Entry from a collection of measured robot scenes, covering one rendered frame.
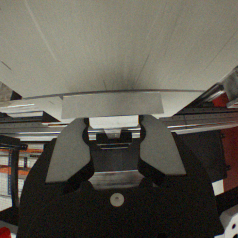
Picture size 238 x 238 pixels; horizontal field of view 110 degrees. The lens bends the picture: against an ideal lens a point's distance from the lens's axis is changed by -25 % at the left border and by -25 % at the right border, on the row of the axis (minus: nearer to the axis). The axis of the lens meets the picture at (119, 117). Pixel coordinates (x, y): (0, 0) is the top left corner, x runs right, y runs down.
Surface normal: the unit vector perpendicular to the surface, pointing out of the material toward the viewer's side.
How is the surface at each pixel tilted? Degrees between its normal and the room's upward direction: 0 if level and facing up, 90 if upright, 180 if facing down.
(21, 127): 90
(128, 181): 90
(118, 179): 90
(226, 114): 90
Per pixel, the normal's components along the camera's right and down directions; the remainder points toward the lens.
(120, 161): 0.03, -0.30
